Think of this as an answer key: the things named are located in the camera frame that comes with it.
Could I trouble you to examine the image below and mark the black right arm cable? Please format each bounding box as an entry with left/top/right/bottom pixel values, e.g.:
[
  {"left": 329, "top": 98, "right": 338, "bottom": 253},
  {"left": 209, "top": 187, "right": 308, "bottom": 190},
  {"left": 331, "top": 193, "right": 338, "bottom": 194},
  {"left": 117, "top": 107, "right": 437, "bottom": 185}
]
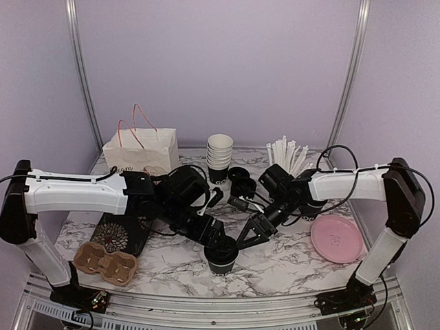
[{"left": 247, "top": 144, "right": 435, "bottom": 228}]

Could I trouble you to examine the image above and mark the black floral tray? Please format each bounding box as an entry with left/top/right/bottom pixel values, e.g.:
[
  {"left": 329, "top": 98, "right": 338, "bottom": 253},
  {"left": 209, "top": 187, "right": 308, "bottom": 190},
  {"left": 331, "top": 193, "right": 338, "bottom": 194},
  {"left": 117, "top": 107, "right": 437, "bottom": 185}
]
[{"left": 90, "top": 213, "right": 153, "bottom": 257}]

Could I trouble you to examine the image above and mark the pink plastic plate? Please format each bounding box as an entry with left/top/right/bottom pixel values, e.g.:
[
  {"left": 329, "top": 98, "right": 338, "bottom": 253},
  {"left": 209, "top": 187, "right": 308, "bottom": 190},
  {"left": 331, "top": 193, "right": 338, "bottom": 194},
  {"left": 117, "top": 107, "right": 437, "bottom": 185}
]
[{"left": 311, "top": 214, "right": 364, "bottom": 264}]

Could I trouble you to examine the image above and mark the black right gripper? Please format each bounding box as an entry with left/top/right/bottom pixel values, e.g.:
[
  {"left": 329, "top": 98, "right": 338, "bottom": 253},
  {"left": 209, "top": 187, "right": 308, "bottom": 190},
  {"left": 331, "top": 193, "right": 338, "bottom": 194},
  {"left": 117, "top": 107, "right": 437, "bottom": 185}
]
[{"left": 236, "top": 195, "right": 300, "bottom": 250}]

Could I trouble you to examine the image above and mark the loose black lid on table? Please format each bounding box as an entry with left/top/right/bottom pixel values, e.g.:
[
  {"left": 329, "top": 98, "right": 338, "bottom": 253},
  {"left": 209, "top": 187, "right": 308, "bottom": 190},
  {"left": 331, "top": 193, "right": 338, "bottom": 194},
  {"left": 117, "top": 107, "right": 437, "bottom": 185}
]
[{"left": 227, "top": 166, "right": 250, "bottom": 182}]

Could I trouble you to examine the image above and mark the white paper takeout bag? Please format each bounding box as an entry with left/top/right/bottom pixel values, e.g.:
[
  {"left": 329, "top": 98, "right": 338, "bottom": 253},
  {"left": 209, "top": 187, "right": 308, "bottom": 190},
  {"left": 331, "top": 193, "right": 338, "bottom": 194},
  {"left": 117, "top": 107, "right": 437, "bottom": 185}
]
[{"left": 102, "top": 104, "right": 180, "bottom": 175}]

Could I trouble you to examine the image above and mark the right aluminium frame post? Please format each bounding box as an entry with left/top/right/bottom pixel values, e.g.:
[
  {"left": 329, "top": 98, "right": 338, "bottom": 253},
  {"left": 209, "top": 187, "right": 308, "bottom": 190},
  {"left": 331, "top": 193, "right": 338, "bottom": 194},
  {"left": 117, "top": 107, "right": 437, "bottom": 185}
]
[{"left": 327, "top": 0, "right": 371, "bottom": 146}]

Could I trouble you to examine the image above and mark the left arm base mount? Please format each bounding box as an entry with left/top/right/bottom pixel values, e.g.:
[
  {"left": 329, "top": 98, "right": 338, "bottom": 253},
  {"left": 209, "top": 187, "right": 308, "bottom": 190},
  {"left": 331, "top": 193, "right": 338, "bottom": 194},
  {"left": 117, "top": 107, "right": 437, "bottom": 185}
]
[{"left": 49, "top": 261, "right": 110, "bottom": 314}]

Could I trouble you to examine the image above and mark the aluminium table edge rail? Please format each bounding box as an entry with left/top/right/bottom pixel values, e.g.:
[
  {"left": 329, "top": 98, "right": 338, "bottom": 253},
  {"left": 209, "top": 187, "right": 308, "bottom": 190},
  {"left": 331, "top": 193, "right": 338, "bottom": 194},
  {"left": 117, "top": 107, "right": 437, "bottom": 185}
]
[{"left": 12, "top": 274, "right": 414, "bottom": 329}]

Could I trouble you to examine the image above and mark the black takeout coffee cup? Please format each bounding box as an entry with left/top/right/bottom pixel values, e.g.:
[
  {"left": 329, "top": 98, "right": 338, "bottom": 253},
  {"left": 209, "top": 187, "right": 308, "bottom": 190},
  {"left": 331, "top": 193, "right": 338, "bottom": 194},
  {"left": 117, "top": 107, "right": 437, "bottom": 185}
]
[
  {"left": 299, "top": 201, "right": 326, "bottom": 222},
  {"left": 208, "top": 260, "right": 236, "bottom": 276}
]

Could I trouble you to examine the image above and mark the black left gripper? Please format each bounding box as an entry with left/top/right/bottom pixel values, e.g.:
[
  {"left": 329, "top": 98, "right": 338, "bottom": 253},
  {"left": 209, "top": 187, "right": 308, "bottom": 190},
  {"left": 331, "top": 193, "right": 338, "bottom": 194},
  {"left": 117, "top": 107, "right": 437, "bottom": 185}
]
[{"left": 159, "top": 199, "right": 228, "bottom": 248}]

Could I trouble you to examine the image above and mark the brown cardboard cup carrier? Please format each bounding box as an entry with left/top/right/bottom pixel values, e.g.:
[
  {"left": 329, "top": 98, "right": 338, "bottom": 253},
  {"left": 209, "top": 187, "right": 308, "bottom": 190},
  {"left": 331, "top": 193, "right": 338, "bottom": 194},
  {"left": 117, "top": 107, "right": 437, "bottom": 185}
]
[{"left": 73, "top": 242, "right": 138, "bottom": 286}]

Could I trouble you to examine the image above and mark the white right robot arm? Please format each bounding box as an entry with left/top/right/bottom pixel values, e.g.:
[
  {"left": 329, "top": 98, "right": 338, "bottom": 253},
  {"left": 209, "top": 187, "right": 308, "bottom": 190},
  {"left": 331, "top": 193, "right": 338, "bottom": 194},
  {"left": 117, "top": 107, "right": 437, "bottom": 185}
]
[{"left": 236, "top": 158, "right": 426, "bottom": 308}]

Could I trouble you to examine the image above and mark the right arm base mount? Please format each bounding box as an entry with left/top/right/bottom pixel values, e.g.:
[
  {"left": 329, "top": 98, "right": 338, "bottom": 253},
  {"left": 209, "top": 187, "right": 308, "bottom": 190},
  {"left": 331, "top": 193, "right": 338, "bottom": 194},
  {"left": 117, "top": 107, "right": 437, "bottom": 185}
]
[{"left": 314, "top": 274, "right": 377, "bottom": 316}]

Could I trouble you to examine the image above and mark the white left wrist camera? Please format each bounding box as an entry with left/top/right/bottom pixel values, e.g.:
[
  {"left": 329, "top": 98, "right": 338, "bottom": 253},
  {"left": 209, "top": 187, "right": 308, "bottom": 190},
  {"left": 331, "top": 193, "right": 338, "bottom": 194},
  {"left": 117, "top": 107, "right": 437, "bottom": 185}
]
[{"left": 197, "top": 187, "right": 224, "bottom": 216}]

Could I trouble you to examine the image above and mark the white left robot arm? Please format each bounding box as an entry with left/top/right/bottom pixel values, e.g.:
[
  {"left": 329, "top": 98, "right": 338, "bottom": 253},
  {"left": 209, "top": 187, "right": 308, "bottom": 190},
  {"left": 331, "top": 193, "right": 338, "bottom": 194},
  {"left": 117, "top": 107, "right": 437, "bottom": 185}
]
[{"left": 1, "top": 159, "right": 226, "bottom": 306}]

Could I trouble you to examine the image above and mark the stack of paper cups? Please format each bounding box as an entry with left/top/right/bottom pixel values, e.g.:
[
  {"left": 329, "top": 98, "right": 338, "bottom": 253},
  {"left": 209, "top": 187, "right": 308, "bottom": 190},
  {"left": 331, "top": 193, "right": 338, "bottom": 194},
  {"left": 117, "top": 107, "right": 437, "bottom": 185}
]
[{"left": 206, "top": 133, "right": 234, "bottom": 185}]

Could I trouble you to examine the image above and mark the aluminium frame post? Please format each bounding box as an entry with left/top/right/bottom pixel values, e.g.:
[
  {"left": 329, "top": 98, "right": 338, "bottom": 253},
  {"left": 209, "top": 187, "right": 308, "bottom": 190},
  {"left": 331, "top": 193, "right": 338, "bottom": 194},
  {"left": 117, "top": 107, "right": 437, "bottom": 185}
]
[
  {"left": 327, "top": 0, "right": 371, "bottom": 146},
  {"left": 65, "top": 0, "right": 104, "bottom": 150}
]

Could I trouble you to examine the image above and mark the left aluminium frame post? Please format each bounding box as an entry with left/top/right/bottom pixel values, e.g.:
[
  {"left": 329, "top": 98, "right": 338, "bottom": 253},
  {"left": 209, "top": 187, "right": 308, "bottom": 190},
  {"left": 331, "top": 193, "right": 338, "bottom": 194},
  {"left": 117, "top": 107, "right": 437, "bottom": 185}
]
[{"left": 65, "top": 0, "right": 104, "bottom": 150}]

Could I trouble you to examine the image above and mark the stack of black lids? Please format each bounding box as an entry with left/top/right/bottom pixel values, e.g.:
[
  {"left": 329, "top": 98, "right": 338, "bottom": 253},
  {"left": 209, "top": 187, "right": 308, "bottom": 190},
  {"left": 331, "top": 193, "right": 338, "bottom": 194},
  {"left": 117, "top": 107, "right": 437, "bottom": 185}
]
[{"left": 230, "top": 177, "right": 256, "bottom": 199}]

